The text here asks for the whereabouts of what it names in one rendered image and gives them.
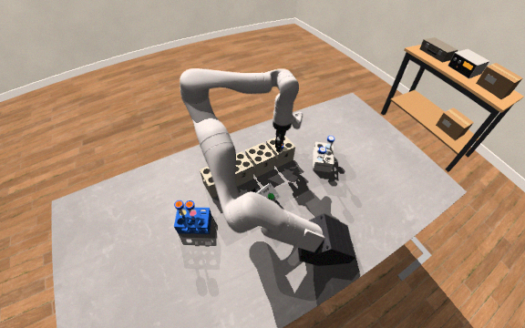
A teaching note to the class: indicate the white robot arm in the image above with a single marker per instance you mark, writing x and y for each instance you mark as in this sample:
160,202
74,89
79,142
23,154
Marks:
250,210

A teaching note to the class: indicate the blue tube rack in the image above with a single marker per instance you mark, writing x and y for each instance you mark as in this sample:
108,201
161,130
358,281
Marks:
194,225

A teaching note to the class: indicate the conical centrifuge tube with pink liquid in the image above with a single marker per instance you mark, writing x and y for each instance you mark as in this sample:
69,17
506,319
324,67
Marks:
190,207

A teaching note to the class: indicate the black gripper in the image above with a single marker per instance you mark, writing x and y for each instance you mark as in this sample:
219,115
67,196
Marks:
280,133

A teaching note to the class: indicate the clear conical tube with tan liquid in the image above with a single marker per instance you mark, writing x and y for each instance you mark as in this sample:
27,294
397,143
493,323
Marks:
179,205

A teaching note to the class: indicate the white tube rack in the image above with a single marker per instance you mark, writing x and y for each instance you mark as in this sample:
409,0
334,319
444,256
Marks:
328,162

